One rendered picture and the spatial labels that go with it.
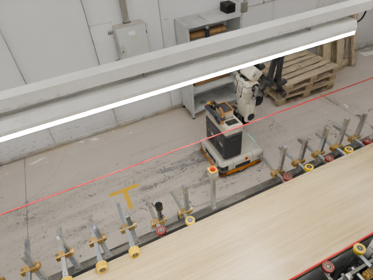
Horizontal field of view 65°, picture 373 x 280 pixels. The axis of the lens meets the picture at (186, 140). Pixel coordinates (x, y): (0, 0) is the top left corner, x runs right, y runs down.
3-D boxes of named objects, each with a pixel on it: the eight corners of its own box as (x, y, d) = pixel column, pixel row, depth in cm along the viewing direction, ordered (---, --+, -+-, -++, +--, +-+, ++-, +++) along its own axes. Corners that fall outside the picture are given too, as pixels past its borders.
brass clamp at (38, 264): (22, 270, 218) (19, 267, 214) (41, 262, 221) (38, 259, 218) (23, 278, 213) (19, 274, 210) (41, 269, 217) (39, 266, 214)
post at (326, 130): (313, 162, 310) (324, 126, 278) (316, 161, 310) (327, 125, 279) (316, 164, 307) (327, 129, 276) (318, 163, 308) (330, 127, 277)
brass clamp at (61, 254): (56, 255, 225) (54, 252, 221) (74, 248, 228) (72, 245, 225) (58, 263, 220) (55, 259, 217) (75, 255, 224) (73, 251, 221)
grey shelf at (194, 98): (182, 106, 527) (173, 18, 425) (225, 92, 551) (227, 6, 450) (193, 119, 495) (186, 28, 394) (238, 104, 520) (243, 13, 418)
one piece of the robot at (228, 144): (224, 168, 382) (225, 116, 328) (205, 143, 421) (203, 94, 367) (246, 159, 391) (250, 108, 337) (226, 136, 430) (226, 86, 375)
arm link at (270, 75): (272, 45, 310) (277, 49, 303) (282, 45, 315) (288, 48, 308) (262, 84, 337) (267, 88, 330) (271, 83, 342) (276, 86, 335)
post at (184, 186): (186, 218, 268) (181, 184, 236) (189, 216, 269) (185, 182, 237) (187, 221, 265) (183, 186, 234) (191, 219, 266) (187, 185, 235)
